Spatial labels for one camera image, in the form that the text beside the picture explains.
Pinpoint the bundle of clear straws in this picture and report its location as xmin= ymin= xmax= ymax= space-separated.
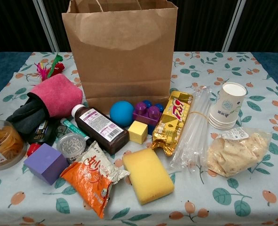
xmin=169 ymin=85 xmax=218 ymax=171

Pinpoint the stack of white paper cups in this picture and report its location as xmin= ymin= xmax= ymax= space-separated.
xmin=208 ymin=81 xmax=247 ymax=130

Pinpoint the bread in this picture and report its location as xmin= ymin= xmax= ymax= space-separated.
xmin=201 ymin=127 xmax=272 ymax=178

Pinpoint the purple foam cube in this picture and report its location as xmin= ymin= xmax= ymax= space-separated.
xmin=23 ymin=143 xmax=70 ymax=186

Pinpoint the brown tape roll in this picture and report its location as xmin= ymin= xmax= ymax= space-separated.
xmin=0 ymin=120 xmax=28 ymax=171

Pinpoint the brown paper bag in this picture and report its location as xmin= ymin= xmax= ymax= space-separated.
xmin=61 ymin=0 xmax=179 ymax=115

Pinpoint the purple toy brick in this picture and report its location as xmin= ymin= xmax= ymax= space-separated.
xmin=132 ymin=101 xmax=163 ymax=127

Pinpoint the blue ball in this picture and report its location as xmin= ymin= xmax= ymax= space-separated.
xmin=110 ymin=100 xmax=135 ymax=127

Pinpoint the yellow cube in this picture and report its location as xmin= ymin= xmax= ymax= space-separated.
xmin=127 ymin=120 xmax=149 ymax=144

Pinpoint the blue toy brick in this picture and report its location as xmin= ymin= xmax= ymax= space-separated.
xmin=142 ymin=99 xmax=165 ymax=136

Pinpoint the gold wafer packet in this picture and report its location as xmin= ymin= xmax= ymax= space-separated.
xmin=151 ymin=90 xmax=194 ymax=157

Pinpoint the brown syrup bottle white cap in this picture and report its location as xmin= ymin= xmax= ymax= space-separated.
xmin=71 ymin=104 xmax=130 ymax=155

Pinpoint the yellow sponge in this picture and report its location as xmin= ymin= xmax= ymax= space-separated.
xmin=122 ymin=147 xmax=175 ymax=205

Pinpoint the green marker pen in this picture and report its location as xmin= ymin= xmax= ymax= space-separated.
xmin=60 ymin=117 xmax=95 ymax=146

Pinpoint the clear tub of paper clips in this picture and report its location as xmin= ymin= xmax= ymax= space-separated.
xmin=56 ymin=132 xmax=87 ymax=159

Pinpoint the pink towel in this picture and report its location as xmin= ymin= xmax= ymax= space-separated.
xmin=30 ymin=73 xmax=83 ymax=118

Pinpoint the orange white snack packet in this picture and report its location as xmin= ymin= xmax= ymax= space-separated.
xmin=59 ymin=140 xmax=131 ymax=219

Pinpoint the colourful feather shuttlecock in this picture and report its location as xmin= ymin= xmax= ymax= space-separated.
xmin=34 ymin=53 xmax=66 ymax=82

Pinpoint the floral print tablecloth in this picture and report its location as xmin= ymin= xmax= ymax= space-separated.
xmin=0 ymin=51 xmax=278 ymax=226

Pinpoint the black bottle red cap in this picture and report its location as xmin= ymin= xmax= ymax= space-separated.
xmin=26 ymin=119 xmax=59 ymax=157

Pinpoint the black pleated curtain panel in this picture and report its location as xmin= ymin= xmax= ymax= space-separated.
xmin=0 ymin=0 xmax=52 ymax=58
xmin=174 ymin=0 xmax=238 ymax=52
xmin=42 ymin=0 xmax=71 ymax=52
xmin=229 ymin=0 xmax=278 ymax=54

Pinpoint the dark grey cloth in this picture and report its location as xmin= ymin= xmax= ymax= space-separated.
xmin=6 ymin=93 xmax=50 ymax=137

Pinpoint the white screen frame post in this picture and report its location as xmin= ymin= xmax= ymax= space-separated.
xmin=221 ymin=0 xmax=247 ymax=52
xmin=32 ymin=0 xmax=61 ymax=52

